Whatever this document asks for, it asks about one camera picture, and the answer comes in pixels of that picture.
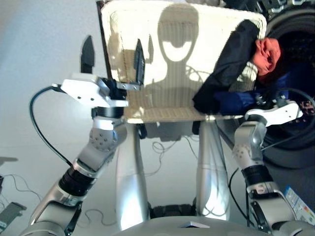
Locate red garment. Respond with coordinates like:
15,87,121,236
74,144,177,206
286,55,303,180
251,37,283,82

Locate black garment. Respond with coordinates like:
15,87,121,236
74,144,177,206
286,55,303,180
192,19,260,115

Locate dark brown basket stand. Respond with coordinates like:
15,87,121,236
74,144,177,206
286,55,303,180
95,0,114,82

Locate pale woven laundry basket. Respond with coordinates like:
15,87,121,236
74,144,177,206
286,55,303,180
100,0,268,124

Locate silver robot leg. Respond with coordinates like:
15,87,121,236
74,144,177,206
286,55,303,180
191,119,231,221
115,122,150,231

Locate white door hinge brackets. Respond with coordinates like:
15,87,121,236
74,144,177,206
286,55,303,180
269,0,315,15

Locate blue energy label sticker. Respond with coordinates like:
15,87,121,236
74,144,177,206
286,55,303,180
283,186,315,226

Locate black robot pelvis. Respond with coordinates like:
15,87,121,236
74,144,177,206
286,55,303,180
148,204,197,218

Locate silver robot torso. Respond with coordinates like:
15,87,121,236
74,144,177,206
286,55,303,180
111,216,272,236

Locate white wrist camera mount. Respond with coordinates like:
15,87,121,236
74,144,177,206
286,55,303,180
244,101,304,128
60,72,129,109

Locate thin grey floor wire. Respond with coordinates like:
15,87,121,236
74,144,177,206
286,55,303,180
144,136,200,177
0,174,44,203
84,208,118,226

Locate grey metal floor bracket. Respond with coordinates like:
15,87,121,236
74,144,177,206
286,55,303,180
0,201,28,228

